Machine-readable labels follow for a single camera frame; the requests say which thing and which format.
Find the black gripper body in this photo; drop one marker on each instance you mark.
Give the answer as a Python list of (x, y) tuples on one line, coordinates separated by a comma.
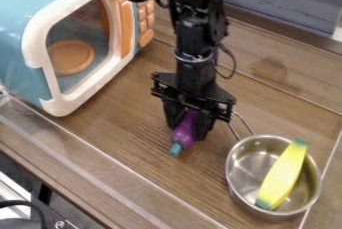
[(192, 87)]

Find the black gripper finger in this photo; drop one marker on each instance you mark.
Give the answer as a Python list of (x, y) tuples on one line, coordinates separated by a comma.
[(173, 112), (203, 124)]

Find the purple toy eggplant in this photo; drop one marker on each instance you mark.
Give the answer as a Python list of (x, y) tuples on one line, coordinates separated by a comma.
[(181, 135)]

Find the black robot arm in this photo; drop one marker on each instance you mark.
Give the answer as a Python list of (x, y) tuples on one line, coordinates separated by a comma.
[(200, 27)]

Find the yellow toy banana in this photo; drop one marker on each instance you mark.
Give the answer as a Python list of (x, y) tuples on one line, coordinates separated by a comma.
[(282, 175)]

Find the orange microwave turntable plate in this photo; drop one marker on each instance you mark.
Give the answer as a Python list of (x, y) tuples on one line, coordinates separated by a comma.
[(70, 56)]

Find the blue toy microwave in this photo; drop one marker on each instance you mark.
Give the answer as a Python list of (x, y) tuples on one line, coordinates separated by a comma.
[(116, 26)]

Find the silver pot with wire handle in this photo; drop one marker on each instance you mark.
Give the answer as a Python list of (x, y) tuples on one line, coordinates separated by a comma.
[(247, 164)]

